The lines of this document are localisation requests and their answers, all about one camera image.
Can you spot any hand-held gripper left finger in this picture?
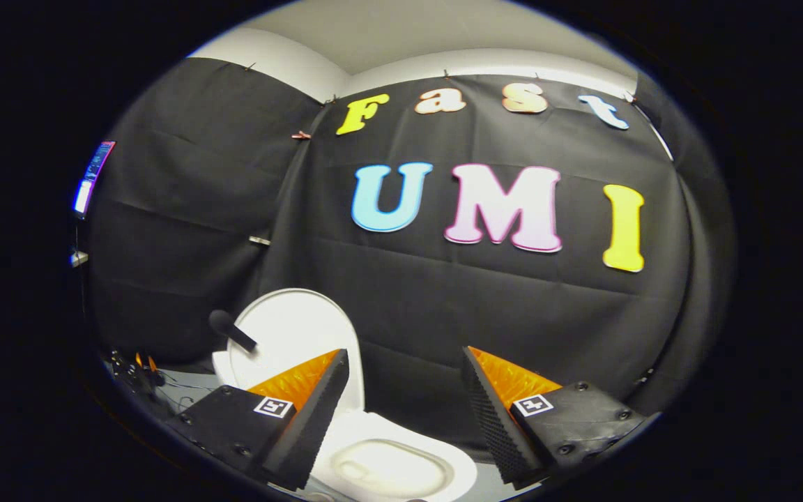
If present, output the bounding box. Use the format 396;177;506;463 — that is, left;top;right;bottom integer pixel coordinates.
163;348;351;492

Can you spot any orange and black tool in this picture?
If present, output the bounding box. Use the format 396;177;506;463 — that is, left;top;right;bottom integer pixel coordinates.
112;351;165;391

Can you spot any black backdrop cloth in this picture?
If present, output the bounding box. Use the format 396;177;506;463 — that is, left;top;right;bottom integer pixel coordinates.
84;57;737;454

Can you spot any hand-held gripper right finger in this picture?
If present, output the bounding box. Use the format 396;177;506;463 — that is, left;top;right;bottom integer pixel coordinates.
461;346;648;489

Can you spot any computer monitor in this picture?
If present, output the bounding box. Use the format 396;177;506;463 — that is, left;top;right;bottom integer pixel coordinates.
74;141;116;218

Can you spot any black foam handle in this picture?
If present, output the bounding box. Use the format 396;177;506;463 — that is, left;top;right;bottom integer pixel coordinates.
208;310;258;353

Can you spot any white toilet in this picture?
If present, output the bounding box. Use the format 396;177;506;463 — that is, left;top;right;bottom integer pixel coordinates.
212;349;477;502

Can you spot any white toilet lid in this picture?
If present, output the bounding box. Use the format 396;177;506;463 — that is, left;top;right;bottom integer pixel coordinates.
227;288;365;413

